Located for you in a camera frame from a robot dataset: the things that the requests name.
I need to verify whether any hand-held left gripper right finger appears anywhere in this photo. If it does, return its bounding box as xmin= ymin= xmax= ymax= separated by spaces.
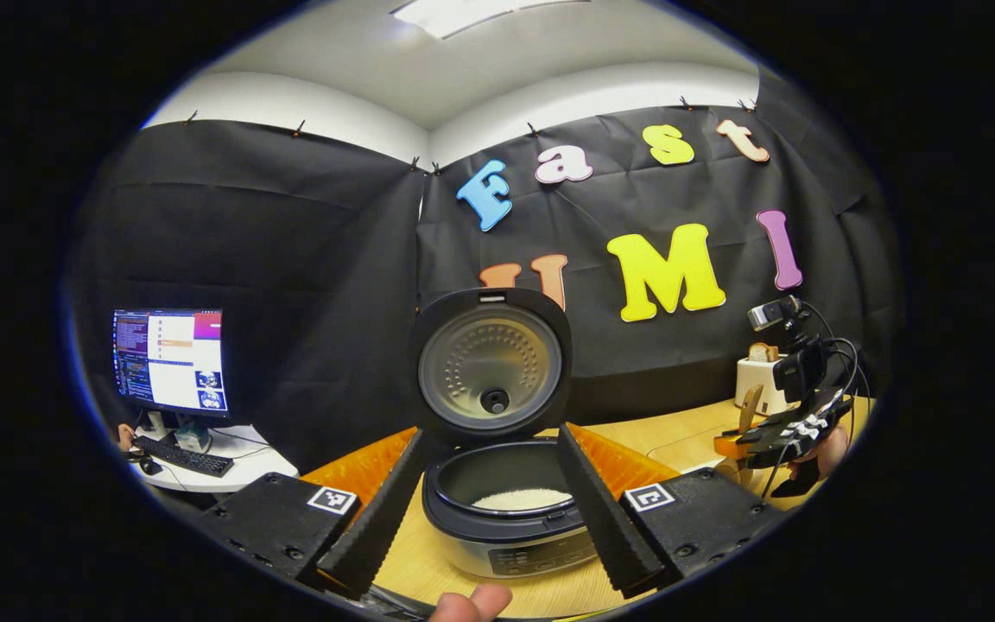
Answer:
xmin=556 ymin=423 xmax=788 ymax=600

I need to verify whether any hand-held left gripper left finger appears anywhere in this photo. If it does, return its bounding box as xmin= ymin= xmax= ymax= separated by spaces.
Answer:
xmin=195 ymin=428 xmax=427 ymax=597

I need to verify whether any wooden spoon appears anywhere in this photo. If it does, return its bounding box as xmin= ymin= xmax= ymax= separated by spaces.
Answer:
xmin=716 ymin=384 xmax=766 ymax=485

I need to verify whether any heap of white rice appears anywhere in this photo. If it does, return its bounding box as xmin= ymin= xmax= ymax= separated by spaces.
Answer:
xmin=472 ymin=488 xmax=574 ymax=511

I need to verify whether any black rice cooker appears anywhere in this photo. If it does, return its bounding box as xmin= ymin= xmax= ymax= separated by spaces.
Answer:
xmin=409 ymin=288 xmax=602 ymax=578

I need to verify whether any white toaster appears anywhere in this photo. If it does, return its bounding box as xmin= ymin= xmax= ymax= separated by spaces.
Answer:
xmin=735 ymin=356 xmax=796 ymax=416

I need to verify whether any white side desk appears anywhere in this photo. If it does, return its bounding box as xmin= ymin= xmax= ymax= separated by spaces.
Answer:
xmin=130 ymin=423 xmax=300 ymax=493

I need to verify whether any black keyboard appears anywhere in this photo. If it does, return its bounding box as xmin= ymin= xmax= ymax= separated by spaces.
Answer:
xmin=133 ymin=435 xmax=235 ymax=478

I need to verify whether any computer monitor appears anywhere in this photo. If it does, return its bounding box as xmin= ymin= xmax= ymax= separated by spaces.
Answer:
xmin=112 ymin=308 xmax=229 ymax=413

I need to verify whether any black backdrop cloth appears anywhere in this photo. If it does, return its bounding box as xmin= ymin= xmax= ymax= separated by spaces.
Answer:
xmin=66 ymin=69 xmax=900 ymax=476

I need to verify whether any ceiling light panel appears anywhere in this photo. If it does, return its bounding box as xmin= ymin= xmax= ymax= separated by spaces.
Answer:
xmin=391 ymin=0 xmax=589 ymax=40

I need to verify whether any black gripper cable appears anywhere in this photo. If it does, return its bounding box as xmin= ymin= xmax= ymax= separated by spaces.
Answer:
xmin=804 ymin=302 xmax=875 ymax=416

